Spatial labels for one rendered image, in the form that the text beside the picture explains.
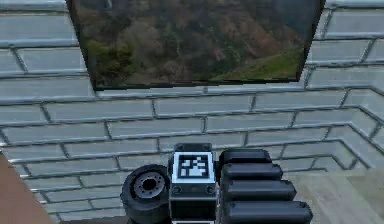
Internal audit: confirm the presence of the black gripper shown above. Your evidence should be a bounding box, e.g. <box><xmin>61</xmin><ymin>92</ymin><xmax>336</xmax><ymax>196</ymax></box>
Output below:
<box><xmin>120</xmin><ymin>163</ymin><xmax>172</xmax><ymax>224</ymax></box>

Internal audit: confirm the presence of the framed landscape picture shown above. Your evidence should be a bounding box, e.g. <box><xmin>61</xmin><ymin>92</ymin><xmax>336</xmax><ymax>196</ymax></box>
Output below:
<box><xmin>65</xmin><ymin>0</ymin><xmax>327</xmax><ymax>91</ymax></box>

